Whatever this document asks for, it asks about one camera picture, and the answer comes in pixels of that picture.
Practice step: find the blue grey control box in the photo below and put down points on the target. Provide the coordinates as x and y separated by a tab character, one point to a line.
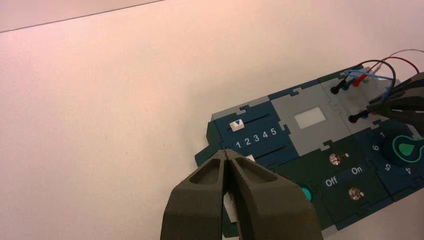
318	142

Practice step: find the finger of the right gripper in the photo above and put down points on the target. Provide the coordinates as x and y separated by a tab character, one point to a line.
407	91
407	114

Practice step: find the metal toggle switch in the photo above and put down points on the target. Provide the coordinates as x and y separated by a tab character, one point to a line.
355	193
336	159

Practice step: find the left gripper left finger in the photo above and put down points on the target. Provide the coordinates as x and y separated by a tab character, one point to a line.
195	205

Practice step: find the white slider knob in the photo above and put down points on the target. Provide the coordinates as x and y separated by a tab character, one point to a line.
236	125
250	158

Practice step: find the green push button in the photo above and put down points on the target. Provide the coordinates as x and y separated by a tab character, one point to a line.
306	193

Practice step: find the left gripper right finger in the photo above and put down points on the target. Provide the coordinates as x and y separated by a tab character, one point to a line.
275	208

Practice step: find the green rotary knob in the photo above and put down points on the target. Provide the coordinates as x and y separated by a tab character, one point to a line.
404	149

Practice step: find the white display window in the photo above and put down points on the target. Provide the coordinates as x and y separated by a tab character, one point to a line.
309	117

